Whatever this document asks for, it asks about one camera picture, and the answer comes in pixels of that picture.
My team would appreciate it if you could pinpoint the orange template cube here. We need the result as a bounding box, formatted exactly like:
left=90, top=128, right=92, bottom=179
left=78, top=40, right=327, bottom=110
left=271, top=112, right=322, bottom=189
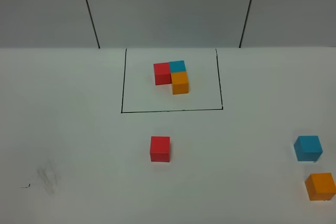
left=171, top=71, right=189, bottom=95

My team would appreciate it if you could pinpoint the red template cube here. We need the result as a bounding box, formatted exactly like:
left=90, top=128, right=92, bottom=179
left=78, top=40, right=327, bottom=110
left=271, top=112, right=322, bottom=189
left=153, top=62, right=171, bottom=86

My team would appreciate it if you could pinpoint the blue template cube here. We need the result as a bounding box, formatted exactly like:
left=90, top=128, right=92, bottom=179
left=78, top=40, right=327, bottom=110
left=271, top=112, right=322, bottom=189
left=169, top=60, right=186, bottom=73

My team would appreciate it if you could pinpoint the orange loose cube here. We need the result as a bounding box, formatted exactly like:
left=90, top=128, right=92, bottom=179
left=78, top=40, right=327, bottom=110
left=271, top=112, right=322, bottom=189
left=305, top=173, right=336, bottom=201

